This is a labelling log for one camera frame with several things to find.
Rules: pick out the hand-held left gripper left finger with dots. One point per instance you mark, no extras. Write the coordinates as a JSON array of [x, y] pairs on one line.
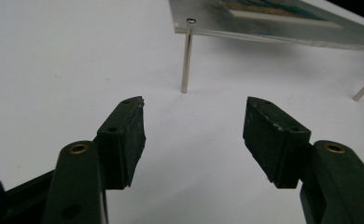
[[121, 149]]

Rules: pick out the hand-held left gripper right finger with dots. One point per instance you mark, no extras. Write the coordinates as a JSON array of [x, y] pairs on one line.
[[273, 146]]

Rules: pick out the clear acrylic picture frame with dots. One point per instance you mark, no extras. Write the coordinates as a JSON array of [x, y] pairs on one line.
[[202, 18]]

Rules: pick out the white board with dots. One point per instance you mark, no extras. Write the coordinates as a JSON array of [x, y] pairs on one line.
[[46, 62]]

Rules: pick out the landscape painting print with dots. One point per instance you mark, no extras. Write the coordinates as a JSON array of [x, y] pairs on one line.
[[264, 7]]

